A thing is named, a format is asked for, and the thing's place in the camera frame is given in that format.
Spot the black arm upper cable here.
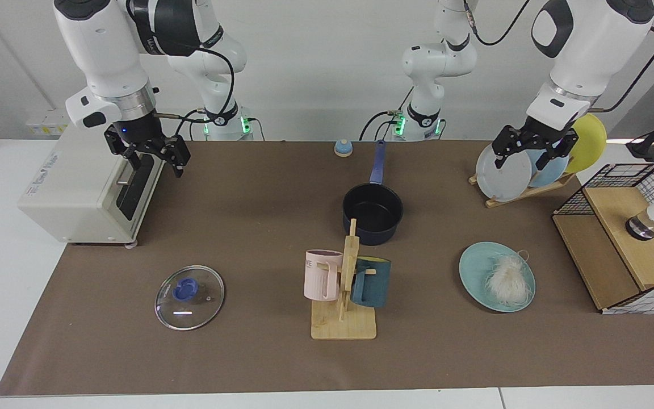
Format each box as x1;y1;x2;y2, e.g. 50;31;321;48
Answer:
462;0;532;47

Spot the black pot with blue handle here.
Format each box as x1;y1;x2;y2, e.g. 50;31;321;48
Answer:
342;140;404;246

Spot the pink ribbed cup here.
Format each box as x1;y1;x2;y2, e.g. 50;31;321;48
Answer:
304;249;343;302

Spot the pale toaster oven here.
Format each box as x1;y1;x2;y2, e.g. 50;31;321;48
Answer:
18;122;166;249

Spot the black base cable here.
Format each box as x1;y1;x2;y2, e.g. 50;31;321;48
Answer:
359;111;403;141

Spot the grey plate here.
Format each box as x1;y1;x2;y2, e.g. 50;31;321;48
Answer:
475;142;534;202

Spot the dark teal cup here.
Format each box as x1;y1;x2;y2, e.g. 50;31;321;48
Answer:
350;257;392;308

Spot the brown table cloth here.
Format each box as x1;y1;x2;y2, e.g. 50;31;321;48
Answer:
0;140;654;397

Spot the yellow plate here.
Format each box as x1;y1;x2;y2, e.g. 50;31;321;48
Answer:
564;113;608;174

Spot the wooden plate rack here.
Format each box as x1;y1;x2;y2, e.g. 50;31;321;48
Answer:
469;173;577;208

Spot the wire basket with wooden floor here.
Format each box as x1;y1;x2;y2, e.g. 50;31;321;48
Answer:
552;162;654;315

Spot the light blue plate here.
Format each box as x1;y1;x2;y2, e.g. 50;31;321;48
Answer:
526;145;571;189

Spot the white vermicelli bundle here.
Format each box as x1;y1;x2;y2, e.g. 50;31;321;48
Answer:
483;250;534;306

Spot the wooden cup stand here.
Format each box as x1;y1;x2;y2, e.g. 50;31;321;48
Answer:
311;218;378;340

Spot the white wall socket strip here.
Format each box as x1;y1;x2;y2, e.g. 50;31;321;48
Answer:
25;108;75;137

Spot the glass lid with blue knob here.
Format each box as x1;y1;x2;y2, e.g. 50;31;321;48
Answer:
154;265;225;331

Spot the teal round plate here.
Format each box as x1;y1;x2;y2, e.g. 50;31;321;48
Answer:
459;242;536;313

